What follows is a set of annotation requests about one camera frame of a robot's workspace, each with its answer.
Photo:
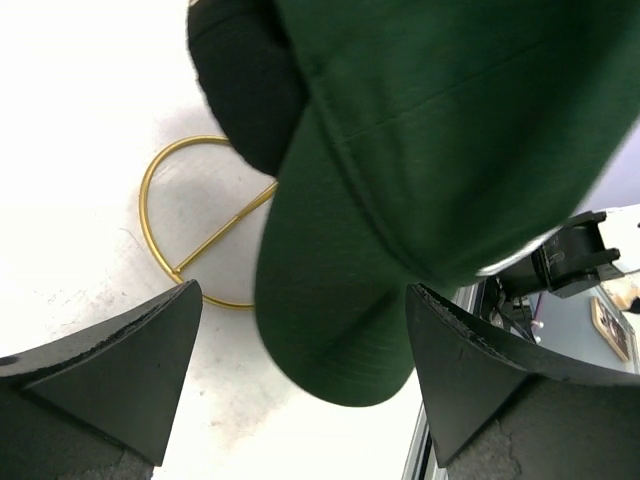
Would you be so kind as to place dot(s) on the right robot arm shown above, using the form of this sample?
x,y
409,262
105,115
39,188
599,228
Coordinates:
x,y
572,260

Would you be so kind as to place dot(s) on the green baseball cap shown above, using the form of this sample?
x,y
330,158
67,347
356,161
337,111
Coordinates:
x,y
439,138

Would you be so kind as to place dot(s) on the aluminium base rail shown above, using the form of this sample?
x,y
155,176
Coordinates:
x,y
460,384

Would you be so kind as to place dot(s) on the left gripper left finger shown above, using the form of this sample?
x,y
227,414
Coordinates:
x,y
100,403

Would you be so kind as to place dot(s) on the gold wire hat stand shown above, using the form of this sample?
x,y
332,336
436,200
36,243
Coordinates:
x,y
201,212

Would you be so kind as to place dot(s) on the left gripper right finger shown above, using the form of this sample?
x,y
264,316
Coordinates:
x,y
562,418

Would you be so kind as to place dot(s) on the black baseball cap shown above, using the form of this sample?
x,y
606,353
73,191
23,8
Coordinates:
x,y
247,72

